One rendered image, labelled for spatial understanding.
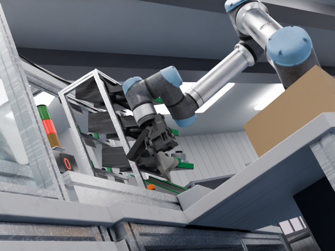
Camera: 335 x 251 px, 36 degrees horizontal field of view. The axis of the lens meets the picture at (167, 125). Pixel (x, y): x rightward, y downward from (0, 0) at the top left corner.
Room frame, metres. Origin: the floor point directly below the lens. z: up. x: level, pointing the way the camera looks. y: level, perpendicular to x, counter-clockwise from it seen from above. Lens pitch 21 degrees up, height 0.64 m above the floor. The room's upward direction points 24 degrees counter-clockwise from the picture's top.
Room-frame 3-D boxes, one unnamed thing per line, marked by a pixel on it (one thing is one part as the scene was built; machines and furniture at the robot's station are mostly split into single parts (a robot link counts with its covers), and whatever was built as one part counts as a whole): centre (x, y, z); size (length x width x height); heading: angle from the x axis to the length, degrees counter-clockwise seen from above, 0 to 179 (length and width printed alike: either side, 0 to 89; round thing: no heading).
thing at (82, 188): (1.27, 0.11, 0.91); 0.89 x 0.06 x 0.11; 165
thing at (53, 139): (1.42, 0.35, 1.29); 0.05 x 0.05 x 0.05
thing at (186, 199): (1.44, 0.00, 0.93); 0.21 x 0.07 x 0.06; 165
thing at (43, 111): (1.42, 0.35, 1.39); 0.05 x 0.05 x 0.05
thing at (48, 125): (1.42, 0.35, 1.34); 0.05 x 0.05 x 0.05
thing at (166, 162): (1.53, 0.05, 1.11); 0.06 x 0.03 x 0.09; 75
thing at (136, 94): (1.54, 0.05, 1.37); 0.09 x 0.08 x 0.11; 81
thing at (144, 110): (1.54, 0.05, 1.29); 0.08 x 0.08 x 0.05
